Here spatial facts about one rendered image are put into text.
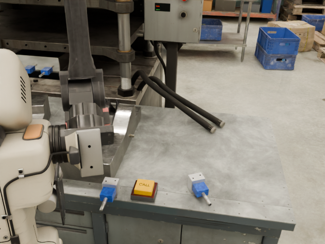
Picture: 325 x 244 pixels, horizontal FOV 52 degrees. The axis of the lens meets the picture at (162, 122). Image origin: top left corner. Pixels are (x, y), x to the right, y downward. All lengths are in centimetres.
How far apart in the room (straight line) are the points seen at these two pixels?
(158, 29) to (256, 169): 91
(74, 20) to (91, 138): 26
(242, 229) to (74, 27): 86
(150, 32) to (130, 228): 102
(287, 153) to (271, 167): 161
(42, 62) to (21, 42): 16
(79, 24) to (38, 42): 124
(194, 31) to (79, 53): 108
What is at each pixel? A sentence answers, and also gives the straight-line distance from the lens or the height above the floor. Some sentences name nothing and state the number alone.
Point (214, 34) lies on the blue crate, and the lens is 487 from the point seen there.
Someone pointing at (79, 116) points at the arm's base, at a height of 123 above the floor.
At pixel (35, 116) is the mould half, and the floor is 87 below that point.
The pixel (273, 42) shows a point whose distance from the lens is 462.
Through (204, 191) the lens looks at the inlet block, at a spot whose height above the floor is 83.
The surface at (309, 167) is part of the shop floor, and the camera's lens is 288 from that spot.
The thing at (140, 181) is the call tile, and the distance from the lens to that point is 117.
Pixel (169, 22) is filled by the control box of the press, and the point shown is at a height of 118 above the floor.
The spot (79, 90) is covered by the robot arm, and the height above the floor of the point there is 126.
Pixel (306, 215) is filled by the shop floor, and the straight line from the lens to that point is 244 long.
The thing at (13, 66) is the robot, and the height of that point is 136.
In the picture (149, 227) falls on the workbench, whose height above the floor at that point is 62.
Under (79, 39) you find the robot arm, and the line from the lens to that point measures 79.
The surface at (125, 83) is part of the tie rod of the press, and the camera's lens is 182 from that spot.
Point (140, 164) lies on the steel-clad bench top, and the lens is 130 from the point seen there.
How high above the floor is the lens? 159
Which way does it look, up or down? 30 degrees down
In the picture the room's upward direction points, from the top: 2 degrees clockwise
